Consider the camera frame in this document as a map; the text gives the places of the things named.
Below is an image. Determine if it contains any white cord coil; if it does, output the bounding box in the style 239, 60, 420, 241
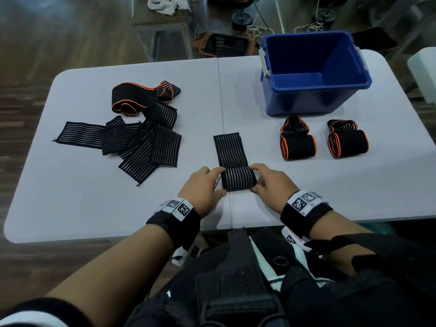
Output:
244, 23, 275, 40

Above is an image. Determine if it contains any red-seat stool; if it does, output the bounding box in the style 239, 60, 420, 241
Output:
231, 0, 254, 31

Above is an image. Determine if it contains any low wooden table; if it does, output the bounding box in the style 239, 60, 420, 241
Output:
131, 0, 193, 62

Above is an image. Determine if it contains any white towel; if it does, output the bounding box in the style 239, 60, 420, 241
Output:
147, 0, 191, 16

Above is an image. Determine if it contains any teal rolled mat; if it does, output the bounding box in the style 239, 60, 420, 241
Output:
361, 221, 397, 235

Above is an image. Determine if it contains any person's right forearm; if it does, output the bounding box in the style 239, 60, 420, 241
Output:
308, 210, 375, 276

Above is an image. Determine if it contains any person's right hand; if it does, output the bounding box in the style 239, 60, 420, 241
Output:
249, 163, 300, 215

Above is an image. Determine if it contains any blue plastic bin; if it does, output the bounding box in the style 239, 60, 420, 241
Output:
258, 30, 373, 117

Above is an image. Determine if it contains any black basket orange rim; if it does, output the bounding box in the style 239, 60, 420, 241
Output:
199, 32, 254, 58

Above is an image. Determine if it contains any person's black white sleeve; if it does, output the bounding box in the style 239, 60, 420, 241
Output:
0, 297, 93, 327

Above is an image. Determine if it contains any large wall mirror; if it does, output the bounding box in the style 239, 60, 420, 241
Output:
274, 0, 436, 106

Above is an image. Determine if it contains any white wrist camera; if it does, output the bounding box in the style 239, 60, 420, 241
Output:
281, 226, 312, 253
171, 234, 209, 268

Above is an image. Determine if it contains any person's left hand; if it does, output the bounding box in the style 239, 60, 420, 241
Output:
178, 166, 227, 219

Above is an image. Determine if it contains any person's black chest harness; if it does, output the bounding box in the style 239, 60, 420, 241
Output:
124, 228, 436, 327

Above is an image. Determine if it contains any black wristband with white markers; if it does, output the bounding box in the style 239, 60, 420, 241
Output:
145, 197, 202, 251
280, 189, 334, 239

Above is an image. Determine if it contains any person's left forearm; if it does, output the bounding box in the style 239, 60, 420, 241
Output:
46, 223, 174, 327

